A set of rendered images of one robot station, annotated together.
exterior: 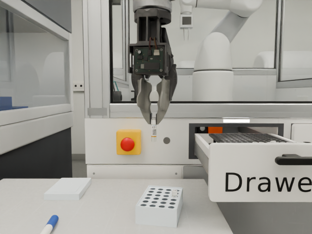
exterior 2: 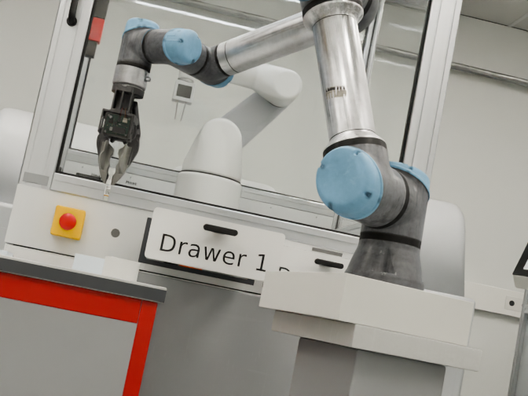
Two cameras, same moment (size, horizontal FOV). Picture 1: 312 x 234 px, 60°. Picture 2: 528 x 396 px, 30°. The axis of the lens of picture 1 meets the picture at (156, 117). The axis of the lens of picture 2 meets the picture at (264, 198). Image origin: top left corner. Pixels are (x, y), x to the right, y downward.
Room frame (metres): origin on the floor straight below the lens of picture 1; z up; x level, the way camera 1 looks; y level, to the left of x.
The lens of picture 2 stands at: (-1.60, -0.02, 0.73)
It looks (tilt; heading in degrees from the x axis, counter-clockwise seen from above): 7 degrees up; 352
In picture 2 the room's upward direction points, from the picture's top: 11 degrees clockwise
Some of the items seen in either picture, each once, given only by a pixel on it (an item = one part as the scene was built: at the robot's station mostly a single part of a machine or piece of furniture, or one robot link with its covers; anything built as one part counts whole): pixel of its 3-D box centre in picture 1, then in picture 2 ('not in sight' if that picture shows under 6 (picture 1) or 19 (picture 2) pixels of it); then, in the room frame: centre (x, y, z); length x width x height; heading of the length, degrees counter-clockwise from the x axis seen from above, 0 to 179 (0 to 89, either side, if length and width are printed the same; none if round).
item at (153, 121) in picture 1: (153, 130); (107, 190); (0.55, 0.00, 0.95); 0.01 x 0.01 x 0.05
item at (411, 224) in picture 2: not in sight; (394, 202); (0.17, -0.53, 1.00); 0.13 x 0.12 x 0.14; 135
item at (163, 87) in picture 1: (161, 101); (120, 163); (0.53, -0.01, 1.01); 0.06 x 0.03 x 0.09; 169
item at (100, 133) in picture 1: (216, 123); (198, 260); (1.30, -0.29, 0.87); 1.02 x 0.95 x 0.14; 90
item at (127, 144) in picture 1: (127, 144); (67, 221); (0.77, 0.08, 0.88); 0.04 x 0.03 x 0.04; 90
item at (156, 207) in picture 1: (161, 204); (97, 267); (0.58, -0.01, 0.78); 0.12 x 0.08 x 0.04; 169
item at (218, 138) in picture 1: (250, 152); not in sight; (0.70, -0.25, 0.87); 0.22 x 0.18 x 0.06; 0
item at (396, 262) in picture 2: not in sight; (386, 263); (0.18, -0.53, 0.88); 0.15 x 0.15 x 0.10
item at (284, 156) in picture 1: (293, 159); (219, 230); (0.47, -0.25, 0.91); 0.07 x 0.04 x 0.01; 90
